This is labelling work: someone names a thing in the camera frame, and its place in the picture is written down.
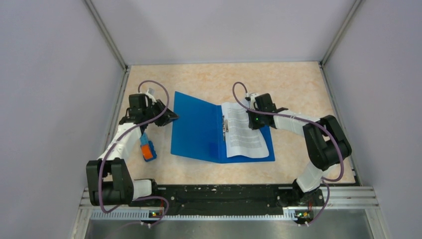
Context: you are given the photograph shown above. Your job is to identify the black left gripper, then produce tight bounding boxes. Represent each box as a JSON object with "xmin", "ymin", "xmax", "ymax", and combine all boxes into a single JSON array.
[{"xmin": 143, "ymin": 99, "xmax": 180, "ymax": 126}]

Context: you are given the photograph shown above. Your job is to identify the white printed paper files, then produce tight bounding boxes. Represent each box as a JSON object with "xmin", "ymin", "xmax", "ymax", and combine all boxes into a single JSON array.
[{"xmin": 221, "ymin": 103, "xmax": 269, "ymax": 159}]

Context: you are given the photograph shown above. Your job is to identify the blue plastic folder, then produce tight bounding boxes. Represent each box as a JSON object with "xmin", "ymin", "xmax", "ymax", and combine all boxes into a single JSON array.
[{"xmin": 171, "ymin": 92, "xmax": 275, "ymax": 164}]

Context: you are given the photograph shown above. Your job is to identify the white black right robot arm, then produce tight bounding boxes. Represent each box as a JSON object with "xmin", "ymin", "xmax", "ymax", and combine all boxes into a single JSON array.
[{"xmin": 245, "ymin": 93, "xmax": 352, "ymax": 205}]

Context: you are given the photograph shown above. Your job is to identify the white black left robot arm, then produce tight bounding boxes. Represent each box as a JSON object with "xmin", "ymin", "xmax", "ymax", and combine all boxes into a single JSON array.
[{"xmin": 86, "ymin": 93, "xmax": 178, "ymax": 206}]

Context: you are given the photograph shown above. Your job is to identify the metal folder clip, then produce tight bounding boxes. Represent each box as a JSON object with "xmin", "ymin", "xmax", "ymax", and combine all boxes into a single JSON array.
[{"xmin": 222, "ymin": 115, "xmax": 229, "ymax": 141}]

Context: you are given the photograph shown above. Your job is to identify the blue orange stapler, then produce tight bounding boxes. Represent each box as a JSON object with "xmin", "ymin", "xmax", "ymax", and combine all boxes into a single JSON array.
[{"xmin": 140, "ymin": 133, "xmax": 157, "ymax": 162}]

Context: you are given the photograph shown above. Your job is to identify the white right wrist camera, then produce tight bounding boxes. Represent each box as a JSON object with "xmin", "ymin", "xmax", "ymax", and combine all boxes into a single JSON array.
[{"xmin": 245, "ymin": 93, "xmax": 259, "ymax": 110}]

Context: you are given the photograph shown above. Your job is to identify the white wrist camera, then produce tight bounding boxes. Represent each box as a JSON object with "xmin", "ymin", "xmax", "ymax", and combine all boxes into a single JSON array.
[
  {"xmin": 145, "ymin": 88, "xmax": 156, "ymax": 103},
  {"xmin": 245, "ymin": 93, "xmax": 259, "ymax": 110}
]

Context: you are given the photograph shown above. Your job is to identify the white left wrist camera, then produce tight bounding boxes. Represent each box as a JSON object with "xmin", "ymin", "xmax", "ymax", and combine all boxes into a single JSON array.
[{"xmin": 145, "ymin": 88, "xmax": 156, "ymax": 103}]

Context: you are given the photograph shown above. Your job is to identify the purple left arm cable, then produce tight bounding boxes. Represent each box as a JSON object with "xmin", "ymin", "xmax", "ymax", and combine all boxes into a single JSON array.
[{"xmin": 98, "ymin": 80, "xmax": 170, "ymax": 225}]

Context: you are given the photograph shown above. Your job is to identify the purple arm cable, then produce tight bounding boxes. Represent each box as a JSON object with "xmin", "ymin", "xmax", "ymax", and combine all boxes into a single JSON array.
[
  {"xmin": 232, "ymin": 82, "xmax": 345, "ymax": 225},
  {"xmin": 98, "ymin": 80, "xmax": 170, "ymax": 225}
]

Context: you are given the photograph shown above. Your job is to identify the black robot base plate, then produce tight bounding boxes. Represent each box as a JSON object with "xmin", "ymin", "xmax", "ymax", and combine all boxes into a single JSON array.
[{"xmin": 129, "ymin": 184, "xmax": 324, "ymax": 216}]

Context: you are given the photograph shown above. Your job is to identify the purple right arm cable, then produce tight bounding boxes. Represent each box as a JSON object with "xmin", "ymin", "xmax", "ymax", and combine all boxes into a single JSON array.
[{"xmin": 232, "ymin": 82, "xmax": 345, "ymax": 225}]

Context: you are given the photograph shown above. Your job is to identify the white slotted cable duct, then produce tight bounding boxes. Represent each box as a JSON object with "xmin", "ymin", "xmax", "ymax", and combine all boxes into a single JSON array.
[{"xmin": 90, "ymin": 209, "xmax": 298, "ymax": 221}]

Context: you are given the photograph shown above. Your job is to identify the aluminium frame rail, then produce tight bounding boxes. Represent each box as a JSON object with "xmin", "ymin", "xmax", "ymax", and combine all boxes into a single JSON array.
[{"xmin": 78, "ymin": 186, "xmax": 380, "ymax": 210}]

